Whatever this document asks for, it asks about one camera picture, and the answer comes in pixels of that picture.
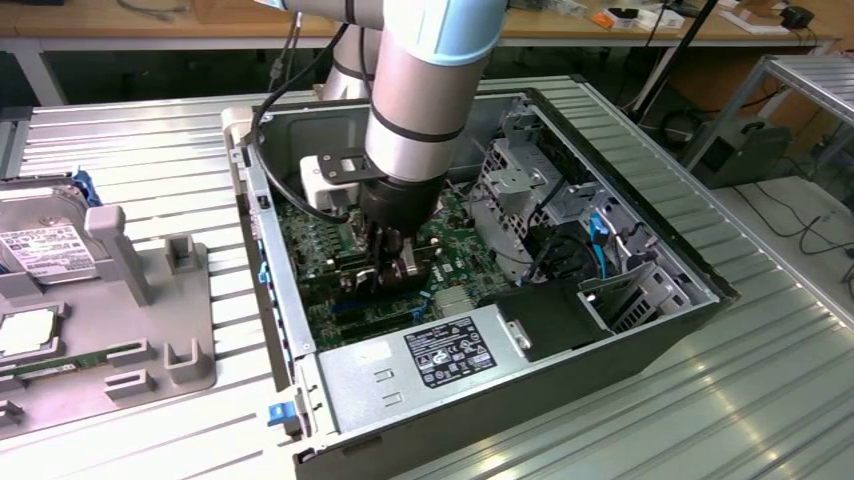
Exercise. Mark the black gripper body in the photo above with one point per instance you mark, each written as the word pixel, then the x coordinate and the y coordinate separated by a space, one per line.
pixel 400 207

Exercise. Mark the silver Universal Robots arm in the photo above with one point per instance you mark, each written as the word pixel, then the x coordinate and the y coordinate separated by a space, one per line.
pixel 427 75

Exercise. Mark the green motherboard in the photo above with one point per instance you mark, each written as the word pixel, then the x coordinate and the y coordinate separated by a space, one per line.
pixel 467 245

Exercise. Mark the silver chipset heat sink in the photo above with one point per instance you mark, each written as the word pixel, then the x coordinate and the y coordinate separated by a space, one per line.
pixel 454 300

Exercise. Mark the black expansion slot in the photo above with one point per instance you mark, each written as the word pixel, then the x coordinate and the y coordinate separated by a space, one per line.
pixel 383 330
pixel 374 317

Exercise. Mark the silver drive cage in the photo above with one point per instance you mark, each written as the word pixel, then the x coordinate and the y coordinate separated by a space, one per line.
pixel 514 180

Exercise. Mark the silver power supply unit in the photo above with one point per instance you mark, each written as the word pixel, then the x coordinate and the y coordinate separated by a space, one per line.
pixel 374 400

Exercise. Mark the blue case latch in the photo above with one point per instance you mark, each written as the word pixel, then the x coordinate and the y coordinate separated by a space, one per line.
pixel 279 414

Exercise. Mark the silver disk bay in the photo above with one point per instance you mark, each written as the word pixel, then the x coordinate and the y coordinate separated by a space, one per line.
pixel 640 300

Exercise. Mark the black open PC case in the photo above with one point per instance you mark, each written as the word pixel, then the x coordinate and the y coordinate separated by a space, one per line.
pixel 600 380

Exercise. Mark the grey parts rack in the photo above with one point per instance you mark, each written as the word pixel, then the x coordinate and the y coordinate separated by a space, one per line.
pixel 100 320

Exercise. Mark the wooden desk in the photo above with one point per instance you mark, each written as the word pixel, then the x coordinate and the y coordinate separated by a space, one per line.
pixel 567 27

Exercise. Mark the orange small box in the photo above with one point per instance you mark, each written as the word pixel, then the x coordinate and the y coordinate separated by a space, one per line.
pixel 603 19

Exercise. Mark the green RAM stick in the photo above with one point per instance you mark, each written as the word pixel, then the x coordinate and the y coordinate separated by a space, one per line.
pixel 80 361

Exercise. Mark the silver hard disk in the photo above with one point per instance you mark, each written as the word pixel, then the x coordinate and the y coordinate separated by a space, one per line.
pixel 40 245

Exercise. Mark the black tripod pole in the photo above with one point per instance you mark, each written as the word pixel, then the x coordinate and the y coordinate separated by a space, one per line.
pixel 674 55

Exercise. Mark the dark grey floor box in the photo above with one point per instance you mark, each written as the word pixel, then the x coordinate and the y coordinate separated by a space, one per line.
pixel 747 150

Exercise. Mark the white and black box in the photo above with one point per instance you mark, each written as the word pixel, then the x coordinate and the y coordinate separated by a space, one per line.
pixel 656 20

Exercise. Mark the silver CPU chip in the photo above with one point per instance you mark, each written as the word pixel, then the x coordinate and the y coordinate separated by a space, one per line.
pixel 23 335

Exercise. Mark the white flat box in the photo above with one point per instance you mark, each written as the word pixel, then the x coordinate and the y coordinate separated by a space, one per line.
pixel 754 22

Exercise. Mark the black power adapter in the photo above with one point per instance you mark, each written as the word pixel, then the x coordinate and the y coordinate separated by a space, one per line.
pixel 794 16

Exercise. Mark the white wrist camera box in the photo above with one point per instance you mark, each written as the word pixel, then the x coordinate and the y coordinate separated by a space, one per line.
pixel 320 190

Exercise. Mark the blue hard disk bracket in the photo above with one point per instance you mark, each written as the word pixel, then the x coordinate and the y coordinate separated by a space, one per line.
pixel 85 187

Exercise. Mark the metal slat frame table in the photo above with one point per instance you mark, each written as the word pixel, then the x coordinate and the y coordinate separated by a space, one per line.
pixel 814 75

